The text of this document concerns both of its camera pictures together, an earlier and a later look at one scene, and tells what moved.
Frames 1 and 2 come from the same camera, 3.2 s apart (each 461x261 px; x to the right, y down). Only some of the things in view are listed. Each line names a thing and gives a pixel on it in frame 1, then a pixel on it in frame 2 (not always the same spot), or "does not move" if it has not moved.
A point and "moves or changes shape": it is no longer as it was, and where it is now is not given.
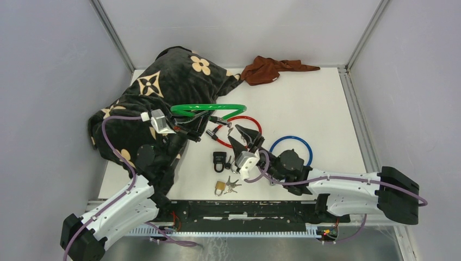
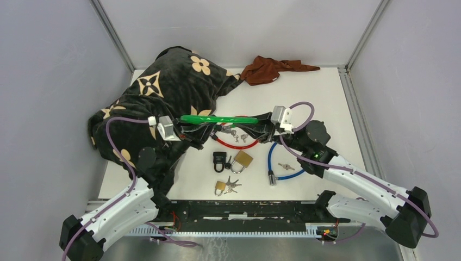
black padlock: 219,160 does not move
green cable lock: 187,110 moves or changes shape
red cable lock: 212,134 does not move
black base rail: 208,216 does not move
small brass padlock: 219,185 does not move
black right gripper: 253,137 to 265,131
